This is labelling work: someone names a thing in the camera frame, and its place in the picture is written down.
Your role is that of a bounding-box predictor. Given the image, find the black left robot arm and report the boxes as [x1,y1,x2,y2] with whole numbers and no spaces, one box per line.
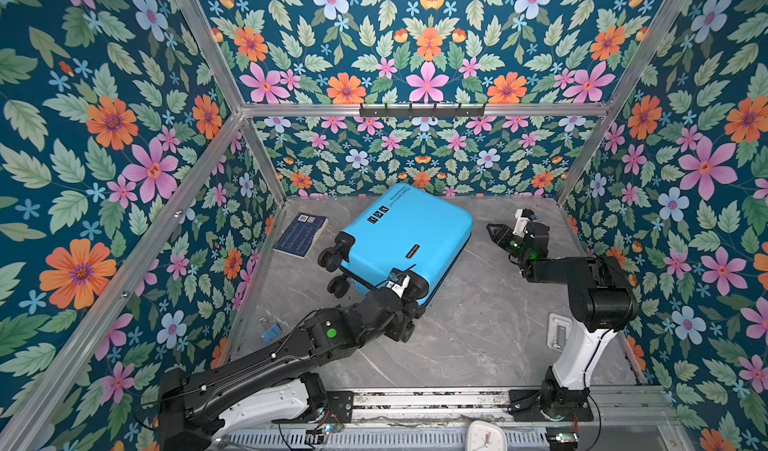
[157,287,423,450]

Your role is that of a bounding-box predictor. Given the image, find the aluminium cage frame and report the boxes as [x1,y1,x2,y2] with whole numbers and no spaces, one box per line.
[1,0,689,450]

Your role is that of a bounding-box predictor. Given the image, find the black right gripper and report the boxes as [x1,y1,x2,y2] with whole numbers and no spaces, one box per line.
[488,221,532,263]

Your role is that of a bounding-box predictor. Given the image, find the dark blue paperback book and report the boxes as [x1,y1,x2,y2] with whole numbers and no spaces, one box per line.
[274,212,328,258]

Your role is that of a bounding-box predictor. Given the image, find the blue hard-shell suitcase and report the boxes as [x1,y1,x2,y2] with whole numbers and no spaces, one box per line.
[318,184,473,321]

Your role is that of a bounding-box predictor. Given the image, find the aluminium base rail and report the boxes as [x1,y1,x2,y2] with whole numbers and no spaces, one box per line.
[179,387,682,434]

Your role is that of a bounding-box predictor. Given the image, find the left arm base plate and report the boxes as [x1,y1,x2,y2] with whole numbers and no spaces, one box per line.
[273,391,355,424]

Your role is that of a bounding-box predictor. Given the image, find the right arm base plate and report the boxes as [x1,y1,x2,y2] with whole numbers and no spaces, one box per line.
[507,389,596,422]

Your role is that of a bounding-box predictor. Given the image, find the white desk clock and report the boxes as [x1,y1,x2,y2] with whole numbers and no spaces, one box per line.
[465,420,508,451]

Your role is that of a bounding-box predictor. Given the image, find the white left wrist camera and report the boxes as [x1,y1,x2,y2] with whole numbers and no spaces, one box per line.
[385,271,411,298]

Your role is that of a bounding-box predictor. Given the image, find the black hook rail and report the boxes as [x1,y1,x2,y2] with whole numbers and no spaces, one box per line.
[358,103,486,119]

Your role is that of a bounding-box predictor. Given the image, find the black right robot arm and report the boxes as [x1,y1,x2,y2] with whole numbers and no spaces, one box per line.
[486,214,639,421]

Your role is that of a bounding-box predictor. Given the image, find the white wall socket plate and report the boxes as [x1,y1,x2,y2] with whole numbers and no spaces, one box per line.
[546,313,573,352]

